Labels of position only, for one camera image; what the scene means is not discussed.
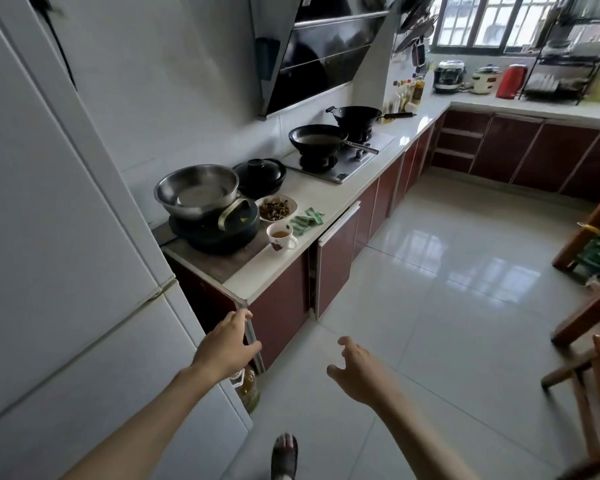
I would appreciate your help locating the white floral mug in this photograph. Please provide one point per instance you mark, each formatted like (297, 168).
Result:
(281, 237)

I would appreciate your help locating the group of condiment bottles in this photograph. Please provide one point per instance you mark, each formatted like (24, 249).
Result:
(407, 92)

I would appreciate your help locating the black wok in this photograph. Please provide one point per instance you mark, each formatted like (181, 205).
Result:
(356, 115)

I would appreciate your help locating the black clay pot with lid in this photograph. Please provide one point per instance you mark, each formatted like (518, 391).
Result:
(261, 173)

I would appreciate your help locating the silver black rice cooker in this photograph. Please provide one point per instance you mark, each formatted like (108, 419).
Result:
(449, 75)

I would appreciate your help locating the person's left thumb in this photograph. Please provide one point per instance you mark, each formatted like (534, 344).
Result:
(252, 350)

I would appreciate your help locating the person's left hand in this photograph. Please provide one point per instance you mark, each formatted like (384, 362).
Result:
(224, 347)

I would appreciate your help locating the yellow oil bottle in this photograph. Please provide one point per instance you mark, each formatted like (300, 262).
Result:
(247, 389)

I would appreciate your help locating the wooden chair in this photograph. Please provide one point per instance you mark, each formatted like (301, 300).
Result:
(587, 389)

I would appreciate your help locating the window with bars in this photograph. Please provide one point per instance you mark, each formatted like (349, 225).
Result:
(500, 22)

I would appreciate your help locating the person's right forearm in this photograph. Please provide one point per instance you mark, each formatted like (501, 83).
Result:
(422, 437)

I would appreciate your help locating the black frying pan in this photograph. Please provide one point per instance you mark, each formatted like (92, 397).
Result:
(317, 138)

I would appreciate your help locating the black range hood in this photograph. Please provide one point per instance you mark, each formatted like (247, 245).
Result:
(320, 49)

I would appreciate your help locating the cream rice cooker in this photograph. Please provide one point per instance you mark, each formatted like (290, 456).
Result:
(486, 79)

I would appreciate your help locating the black induction cooker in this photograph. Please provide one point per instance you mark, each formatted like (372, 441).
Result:
(215, 244)

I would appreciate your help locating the stainless steel mixing bowl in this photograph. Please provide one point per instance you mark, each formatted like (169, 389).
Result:
(197, 189)

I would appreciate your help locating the person's black sandal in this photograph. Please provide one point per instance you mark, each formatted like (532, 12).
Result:
(285, 457)

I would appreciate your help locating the white refrigerator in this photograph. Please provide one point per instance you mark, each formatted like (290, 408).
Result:
(70, 254)

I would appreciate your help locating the red electric kettle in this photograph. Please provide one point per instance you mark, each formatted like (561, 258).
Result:
(510, 80)

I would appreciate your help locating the dark red base cabinets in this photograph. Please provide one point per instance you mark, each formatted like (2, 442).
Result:
(480, 149)

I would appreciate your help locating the person's left forearm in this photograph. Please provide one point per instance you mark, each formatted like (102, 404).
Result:
(135, 427)

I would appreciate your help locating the person's right hand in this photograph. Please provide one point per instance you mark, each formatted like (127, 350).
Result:
(362, 370)

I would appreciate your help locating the gas stove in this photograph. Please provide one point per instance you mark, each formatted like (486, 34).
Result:
(345, 157)

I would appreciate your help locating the green plastic packets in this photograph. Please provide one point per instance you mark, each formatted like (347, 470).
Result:
(307, 220)

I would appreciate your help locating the person's right thumb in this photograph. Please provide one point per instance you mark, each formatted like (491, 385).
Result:
(336, 372)

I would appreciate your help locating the black dish rack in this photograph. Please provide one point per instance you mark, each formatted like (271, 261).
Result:
(567, 49)

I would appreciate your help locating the hanging kitchen utensils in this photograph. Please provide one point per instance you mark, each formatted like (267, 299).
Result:
(415, 24)

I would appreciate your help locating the white bowl of food scraps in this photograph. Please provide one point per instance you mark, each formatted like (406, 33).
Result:
(277, 208)

